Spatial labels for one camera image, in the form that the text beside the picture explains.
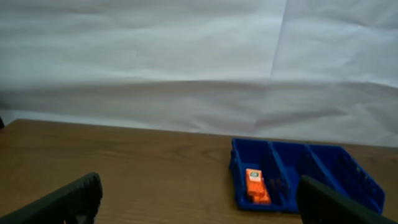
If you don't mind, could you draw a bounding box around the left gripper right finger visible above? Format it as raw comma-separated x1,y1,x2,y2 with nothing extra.
297,174,398,224

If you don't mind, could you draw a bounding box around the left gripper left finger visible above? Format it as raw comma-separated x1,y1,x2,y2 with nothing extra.
0,172,103,224

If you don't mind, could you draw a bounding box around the orange candy box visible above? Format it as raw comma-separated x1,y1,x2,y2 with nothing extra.
245,168,266,198
252,183,272,205

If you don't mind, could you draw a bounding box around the blue tray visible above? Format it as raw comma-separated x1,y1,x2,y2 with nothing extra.
229,138,386,215

